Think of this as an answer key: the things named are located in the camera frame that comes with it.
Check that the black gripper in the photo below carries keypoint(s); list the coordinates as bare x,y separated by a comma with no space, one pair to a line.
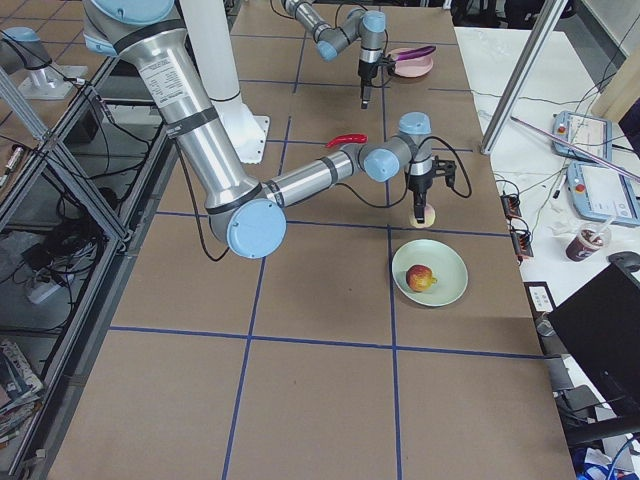
419,185
367,73

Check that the pale green pink peach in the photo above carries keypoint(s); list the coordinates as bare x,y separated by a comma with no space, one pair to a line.
429,217

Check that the red chili pepper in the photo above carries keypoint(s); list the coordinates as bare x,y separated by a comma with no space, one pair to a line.
344,139

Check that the purple eggplant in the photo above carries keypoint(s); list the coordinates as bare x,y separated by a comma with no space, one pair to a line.
410,54

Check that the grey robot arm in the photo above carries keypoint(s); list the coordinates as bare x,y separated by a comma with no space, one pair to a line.
183,54
366,26

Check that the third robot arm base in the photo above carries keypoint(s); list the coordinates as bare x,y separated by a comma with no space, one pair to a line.
22,49

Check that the pink plate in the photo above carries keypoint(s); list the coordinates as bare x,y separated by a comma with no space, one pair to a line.
409,67

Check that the light green plate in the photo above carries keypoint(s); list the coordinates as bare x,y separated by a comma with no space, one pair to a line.
446,264

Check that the orange circuit board modules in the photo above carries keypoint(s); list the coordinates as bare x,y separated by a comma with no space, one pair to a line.
519,231

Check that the iced drink cup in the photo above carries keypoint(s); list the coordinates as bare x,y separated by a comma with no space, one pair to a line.
590,238

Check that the near teach pendant tablet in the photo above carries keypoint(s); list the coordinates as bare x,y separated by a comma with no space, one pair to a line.
598,193

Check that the teach pendant tablet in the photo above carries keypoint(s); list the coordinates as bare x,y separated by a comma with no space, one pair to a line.
598,193
593,134

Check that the far teach pendant tablet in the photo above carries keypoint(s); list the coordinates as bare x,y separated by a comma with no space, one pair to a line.
593,134

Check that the black computer mouse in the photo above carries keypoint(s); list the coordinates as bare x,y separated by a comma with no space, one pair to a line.
628,260

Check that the black computer monitor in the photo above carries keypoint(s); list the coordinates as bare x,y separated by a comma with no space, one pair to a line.
599,327

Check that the stack of books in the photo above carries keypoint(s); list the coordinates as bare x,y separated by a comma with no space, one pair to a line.
21,390

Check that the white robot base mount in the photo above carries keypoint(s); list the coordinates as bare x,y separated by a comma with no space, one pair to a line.
209,34

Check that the aluminium frame post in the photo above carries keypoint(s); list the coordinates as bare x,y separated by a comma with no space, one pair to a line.
549,16

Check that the aluminium frame rack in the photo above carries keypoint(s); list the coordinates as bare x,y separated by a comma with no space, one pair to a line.
97,178

